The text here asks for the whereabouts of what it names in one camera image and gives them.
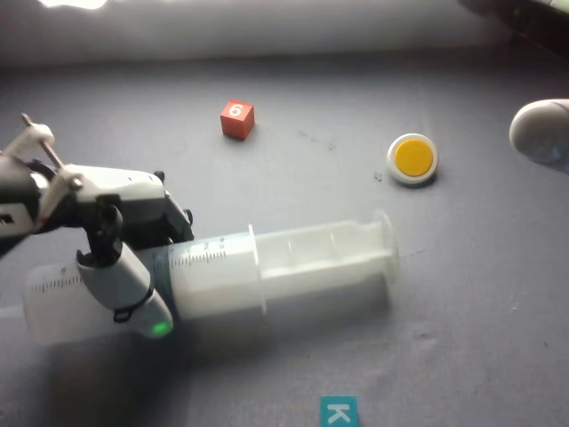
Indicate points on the white backdrop panel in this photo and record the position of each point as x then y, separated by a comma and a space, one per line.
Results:
266, 26

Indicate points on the grey table cloth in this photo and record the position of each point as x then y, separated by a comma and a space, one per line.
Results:
311, 356

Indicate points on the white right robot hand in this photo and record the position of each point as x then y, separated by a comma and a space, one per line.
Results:
544, 129

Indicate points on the orange number cube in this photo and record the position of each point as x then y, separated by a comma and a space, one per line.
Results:
235, 120

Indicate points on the yellow button white base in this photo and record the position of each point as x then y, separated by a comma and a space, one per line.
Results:
413, 158

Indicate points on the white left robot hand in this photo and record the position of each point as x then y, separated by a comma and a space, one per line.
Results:
129, 191

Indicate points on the teal letter K block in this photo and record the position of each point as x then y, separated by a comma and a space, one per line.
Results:
338, 411

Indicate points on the large clear plastic syringe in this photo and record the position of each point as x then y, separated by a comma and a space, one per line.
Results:
222, 276

